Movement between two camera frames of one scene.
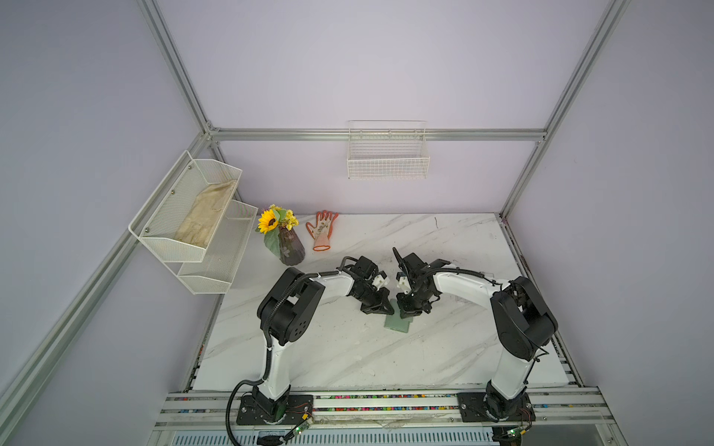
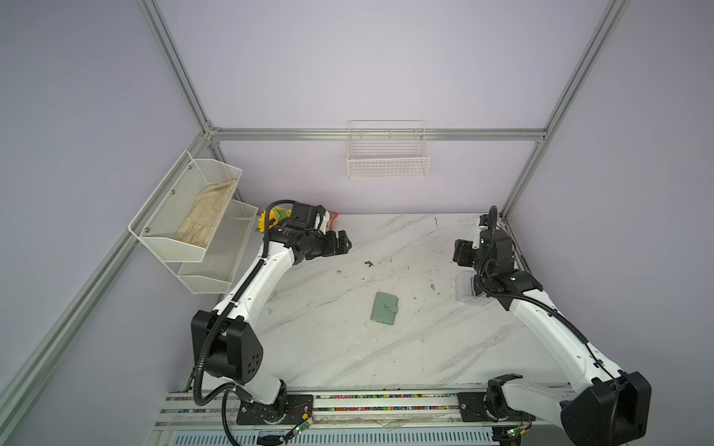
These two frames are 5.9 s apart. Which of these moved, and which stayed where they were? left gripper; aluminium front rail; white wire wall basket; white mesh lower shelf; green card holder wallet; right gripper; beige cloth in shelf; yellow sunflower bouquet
Moved: left gripper; green card holder wallet; right gripper
Stayed: white mesh lower shelf; yellow sunflower bouquet; aluminium front rail; white wire wall basket; beige cloth in shelf
